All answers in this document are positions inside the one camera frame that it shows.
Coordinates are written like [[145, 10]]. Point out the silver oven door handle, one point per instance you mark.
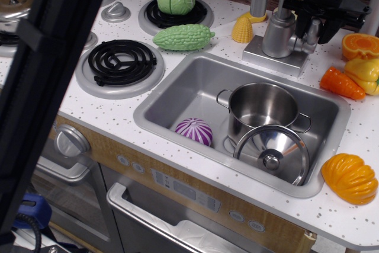
[[74, 175]]

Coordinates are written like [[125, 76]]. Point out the black front stove burner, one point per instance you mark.
[[121, 62]]

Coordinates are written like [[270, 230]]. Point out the orange toy carrot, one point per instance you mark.
[[337, 82]]

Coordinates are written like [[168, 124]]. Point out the silver stove knob middle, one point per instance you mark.
[[115, 13]]

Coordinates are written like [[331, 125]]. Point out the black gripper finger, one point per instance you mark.
[[303, 23], [329, 29]]

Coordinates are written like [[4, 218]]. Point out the yellow toy corn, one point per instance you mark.
[[242, 31]]

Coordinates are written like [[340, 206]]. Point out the stainless steel pot lid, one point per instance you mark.
[[275, 150]]

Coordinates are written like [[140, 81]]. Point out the silver dishwasher door handle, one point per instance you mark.
[[156, 235]]

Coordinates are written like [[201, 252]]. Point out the orange toy orange half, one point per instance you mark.
[[359, 45]]

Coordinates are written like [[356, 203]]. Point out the silver toy faucet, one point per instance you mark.
[[279, 49]]

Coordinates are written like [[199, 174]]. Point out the black foreground frame post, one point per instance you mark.
[[52, 38]]

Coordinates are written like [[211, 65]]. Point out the grey toy sink basin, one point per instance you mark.
[[190, 90]]

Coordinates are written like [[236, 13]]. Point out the silver oven dial knob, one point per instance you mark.
[[70, 142]]

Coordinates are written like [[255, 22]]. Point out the black stove burner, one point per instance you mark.
[[164, 20], [121, 62]]

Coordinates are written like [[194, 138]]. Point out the yellow toy bell pepper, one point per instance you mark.
[[364, 73]]

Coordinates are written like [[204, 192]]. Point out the orange toy pumpkin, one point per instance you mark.
[[350, 178]]

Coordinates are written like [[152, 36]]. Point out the yellow toy banana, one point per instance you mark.
[[254, 19]]

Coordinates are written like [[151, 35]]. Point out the black rear stove burner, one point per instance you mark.
[[164, 20]]

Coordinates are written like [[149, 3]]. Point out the blue clamp tool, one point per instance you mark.
[[35, 206]]

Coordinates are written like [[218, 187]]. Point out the lidded steel pot left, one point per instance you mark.
[[12, 11]]

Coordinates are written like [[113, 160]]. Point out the green toy bitter gourd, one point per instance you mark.
[[184, 37]]

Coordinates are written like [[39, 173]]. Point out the purple toy onion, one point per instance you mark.
[[195, 129]]

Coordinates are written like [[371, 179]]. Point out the silver stove knob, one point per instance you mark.
[[91, 41], [115, 13]]

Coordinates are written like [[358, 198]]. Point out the silver faucet lever handle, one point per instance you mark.
[[313, 32]]

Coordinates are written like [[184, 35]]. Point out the silver stove knob left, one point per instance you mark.
[[91, 41]]

